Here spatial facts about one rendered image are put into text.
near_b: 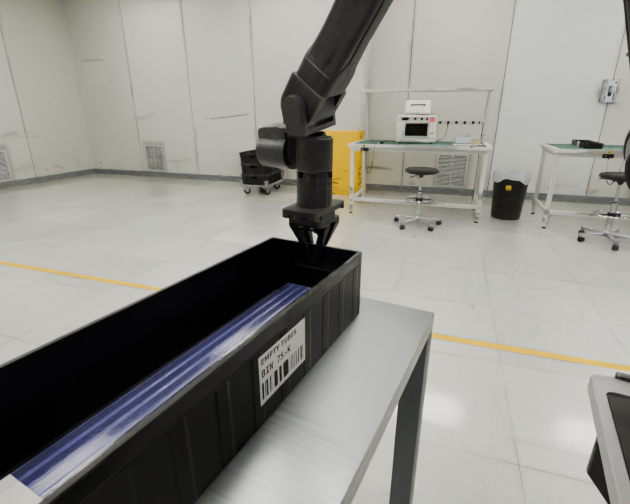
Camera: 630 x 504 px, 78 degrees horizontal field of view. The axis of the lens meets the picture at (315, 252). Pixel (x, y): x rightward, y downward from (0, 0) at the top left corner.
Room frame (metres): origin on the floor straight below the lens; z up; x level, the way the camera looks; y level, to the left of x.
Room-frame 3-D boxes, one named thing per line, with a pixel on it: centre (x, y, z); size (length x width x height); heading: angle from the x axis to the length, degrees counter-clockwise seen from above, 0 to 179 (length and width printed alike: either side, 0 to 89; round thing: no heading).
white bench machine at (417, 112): (4.66, -1.16, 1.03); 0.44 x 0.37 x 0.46; 77
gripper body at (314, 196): (0.62, 0.00, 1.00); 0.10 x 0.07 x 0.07; 152
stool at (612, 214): (3.39, -2.69, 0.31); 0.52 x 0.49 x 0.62; 71
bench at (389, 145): (4.63, -1.20, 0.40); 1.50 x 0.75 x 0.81; 71
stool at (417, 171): (3.97, -1.07, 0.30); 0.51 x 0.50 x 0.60; 27
